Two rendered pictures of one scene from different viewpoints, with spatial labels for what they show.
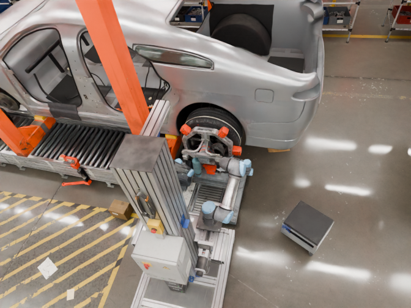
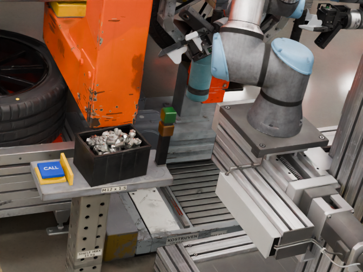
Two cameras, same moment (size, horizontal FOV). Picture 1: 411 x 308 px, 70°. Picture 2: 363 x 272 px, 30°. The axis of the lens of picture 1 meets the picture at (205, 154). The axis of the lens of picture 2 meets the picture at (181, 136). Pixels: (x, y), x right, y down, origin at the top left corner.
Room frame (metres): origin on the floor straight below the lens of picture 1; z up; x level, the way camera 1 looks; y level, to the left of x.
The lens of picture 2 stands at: (0.58, 1.92, 1.73)
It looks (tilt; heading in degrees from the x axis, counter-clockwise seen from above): 32 degrees down; 309
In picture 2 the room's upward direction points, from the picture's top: 11 degrees clockwise
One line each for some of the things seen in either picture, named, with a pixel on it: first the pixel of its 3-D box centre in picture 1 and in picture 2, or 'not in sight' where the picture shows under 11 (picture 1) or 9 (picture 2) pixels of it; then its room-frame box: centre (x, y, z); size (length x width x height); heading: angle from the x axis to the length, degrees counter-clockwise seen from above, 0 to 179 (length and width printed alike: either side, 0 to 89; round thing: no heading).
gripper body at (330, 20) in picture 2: not in sight; (332, 17); (1.73, -0.24, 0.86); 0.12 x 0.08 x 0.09; 67
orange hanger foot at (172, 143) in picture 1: (167, 144); (82, 26); (2.35, 0.42, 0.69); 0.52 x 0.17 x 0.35; 158
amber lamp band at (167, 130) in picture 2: not in sight; (166, 128); (1.79, 0.52, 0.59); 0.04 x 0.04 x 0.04; 68
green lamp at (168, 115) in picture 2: not in sight; (168, 115); (1.79, 0.52, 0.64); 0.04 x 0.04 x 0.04; 68
